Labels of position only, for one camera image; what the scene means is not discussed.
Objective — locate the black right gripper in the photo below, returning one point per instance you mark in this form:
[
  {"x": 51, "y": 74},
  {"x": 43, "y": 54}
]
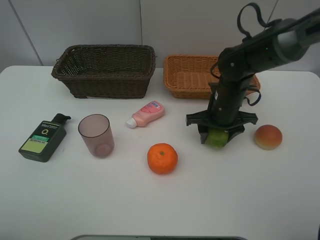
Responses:
[{"x": 223, "y": 111}]

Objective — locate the green mango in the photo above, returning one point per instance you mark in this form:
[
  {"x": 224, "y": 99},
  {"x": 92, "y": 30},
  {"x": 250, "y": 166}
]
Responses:
[{"x": 217, "y": 138}]

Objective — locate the red yellow peach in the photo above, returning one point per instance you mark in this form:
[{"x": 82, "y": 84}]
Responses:
[{"x": 268, "y": 137}]

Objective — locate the orange tangerine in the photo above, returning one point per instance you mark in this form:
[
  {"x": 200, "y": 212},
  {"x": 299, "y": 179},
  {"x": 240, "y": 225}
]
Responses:
[{"x": 162, "y": 158}]

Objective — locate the pink lotion bottle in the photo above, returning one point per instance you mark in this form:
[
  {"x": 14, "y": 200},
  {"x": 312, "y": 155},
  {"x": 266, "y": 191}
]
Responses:
[{"x": 147, "y": 114}]

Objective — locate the dark green pump bottle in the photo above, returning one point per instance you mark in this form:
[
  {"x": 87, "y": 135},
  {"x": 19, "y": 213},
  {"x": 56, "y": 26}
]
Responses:
[{"x": 45, "y": 139}]

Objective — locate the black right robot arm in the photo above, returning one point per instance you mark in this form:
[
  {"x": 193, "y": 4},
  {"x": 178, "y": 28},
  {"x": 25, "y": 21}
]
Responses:
[{"x": 282, "y": 42}]

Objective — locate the orange wicker basket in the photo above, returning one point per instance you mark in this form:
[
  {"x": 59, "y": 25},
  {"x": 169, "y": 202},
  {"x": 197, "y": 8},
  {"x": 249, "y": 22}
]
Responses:
[{"x": 188, "y": 76}]

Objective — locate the translucent pink plastic cup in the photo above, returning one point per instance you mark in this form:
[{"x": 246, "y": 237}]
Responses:
[{"x": 96, "y": 132}]

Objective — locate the dark brown wicker basket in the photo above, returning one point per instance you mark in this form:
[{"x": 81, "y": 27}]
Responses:
[{"x": 108, "y": 71}]

